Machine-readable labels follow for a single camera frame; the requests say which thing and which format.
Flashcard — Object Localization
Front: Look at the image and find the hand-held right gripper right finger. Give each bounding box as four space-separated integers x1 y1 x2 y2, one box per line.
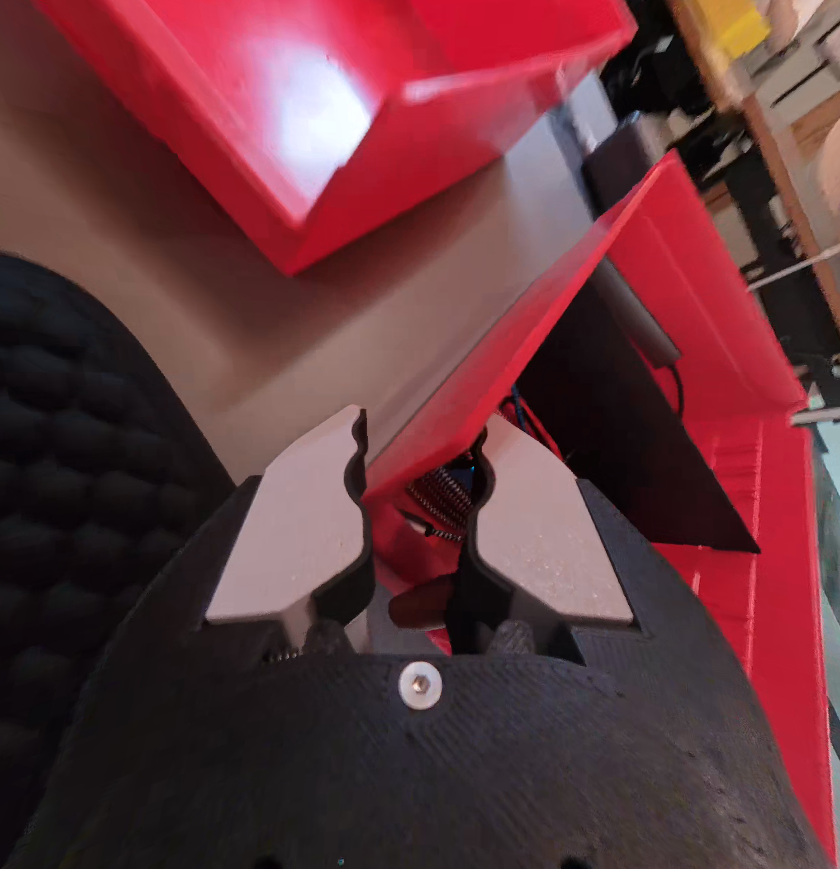
452 413 636 656

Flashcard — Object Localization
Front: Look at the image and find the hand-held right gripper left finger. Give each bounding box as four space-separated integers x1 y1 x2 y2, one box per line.
203 405 378 649

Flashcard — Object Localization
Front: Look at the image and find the black white braided cable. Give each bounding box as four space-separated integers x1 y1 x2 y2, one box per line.
406 462 475 540

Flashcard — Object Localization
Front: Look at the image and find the red plastic bin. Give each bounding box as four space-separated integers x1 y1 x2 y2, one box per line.
361 149 840 869
33 0 639 278

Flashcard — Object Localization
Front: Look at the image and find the grey usb hub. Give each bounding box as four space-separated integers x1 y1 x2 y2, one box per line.
599 258 682 371

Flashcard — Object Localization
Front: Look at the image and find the person's right hand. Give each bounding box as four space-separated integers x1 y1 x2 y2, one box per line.
388 573 460 631

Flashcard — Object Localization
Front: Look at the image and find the black honeycomb cushion pad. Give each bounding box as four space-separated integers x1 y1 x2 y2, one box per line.
0 248 237 869

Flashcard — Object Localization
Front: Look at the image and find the grey box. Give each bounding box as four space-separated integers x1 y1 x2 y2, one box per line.
583 115 672 218

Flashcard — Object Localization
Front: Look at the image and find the yellow bin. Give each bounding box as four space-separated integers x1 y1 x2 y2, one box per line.
691 0 774 58

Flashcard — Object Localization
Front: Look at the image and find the blue braided cable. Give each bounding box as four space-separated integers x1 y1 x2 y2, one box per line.
454 383 563 490

